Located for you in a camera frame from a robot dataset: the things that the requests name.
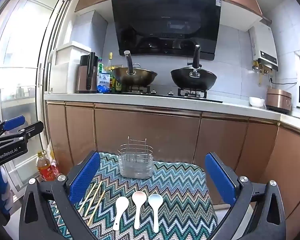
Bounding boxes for gas stove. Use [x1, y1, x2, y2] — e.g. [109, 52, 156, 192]
[110, 85, 224, 103]

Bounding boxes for black range hood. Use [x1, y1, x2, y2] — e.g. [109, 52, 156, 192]
[111, 0, 221, 61]

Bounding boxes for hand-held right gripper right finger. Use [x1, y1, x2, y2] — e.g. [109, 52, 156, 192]
[205, 152, 287, 240]

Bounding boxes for brown lower cabinets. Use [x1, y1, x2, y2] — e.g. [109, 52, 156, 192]
[46, 100, 300, 230]

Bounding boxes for wire utensil holder clear tray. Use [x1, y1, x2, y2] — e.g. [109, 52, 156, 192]
[117, 136, 154, 180]

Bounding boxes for white ceramic spoon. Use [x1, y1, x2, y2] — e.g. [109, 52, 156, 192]
[112, 196, 130, 231]

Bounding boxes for pale blue ceramic spoon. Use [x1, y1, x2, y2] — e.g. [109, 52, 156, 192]
[148, 194, 164, 233]

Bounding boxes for white bowl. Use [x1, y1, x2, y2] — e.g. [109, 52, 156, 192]
[249, 97, 265, 109]

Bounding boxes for brown and black kettle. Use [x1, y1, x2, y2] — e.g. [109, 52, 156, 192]
[76, 52, 98, 94]

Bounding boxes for large cooking oil bottle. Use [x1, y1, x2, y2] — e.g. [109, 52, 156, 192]
[36, 150, 54, 182]

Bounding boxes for brown rice cooker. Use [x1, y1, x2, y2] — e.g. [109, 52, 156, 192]
[265, 85, 292, 114]

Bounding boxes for yellow cap bottle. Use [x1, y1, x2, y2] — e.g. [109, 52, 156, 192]
[107, 52, 115, 72]

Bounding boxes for zigzag knitted cloth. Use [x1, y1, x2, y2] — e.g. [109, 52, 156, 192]
[49, 152, 218, 240]

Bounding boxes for sliding glass door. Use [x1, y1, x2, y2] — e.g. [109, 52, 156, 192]
[0, 0, 73, 193]

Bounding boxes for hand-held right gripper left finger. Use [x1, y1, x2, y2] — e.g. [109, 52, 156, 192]
[19, 151, 103, 240]

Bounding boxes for white water heater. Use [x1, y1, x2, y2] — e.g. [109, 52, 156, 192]
[249, 20, 279, 72]

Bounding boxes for bronze wok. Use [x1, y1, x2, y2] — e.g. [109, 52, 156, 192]
[112, 50, 158, 87]

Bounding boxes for white and blue salt bag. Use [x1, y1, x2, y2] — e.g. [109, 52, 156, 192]
[97, 72, 113, 93]

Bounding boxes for bamboo chopstick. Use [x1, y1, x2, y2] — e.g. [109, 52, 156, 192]
[84, 181, 103, 217]
[78, 183, 95, 212]
[87, 190, 106, 227]

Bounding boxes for black wok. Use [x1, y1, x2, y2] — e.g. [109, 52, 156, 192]
[170, 44, 217, 91]

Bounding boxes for white kitchen countertop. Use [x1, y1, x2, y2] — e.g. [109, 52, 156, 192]
[44, 92, 300, 128]

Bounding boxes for person's left hand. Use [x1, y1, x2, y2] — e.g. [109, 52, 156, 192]
[0, 166, 11, 217]

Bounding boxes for yellow label oil bottle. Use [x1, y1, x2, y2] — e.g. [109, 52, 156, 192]
[112, 67, 123, 92]

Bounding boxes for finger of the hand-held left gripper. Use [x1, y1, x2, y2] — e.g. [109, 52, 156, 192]
[1, 121, 45, 144]
[0, 115, 26, 138]

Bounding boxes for black power cable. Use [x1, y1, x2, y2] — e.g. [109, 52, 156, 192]
[268, 76, 297, 85]

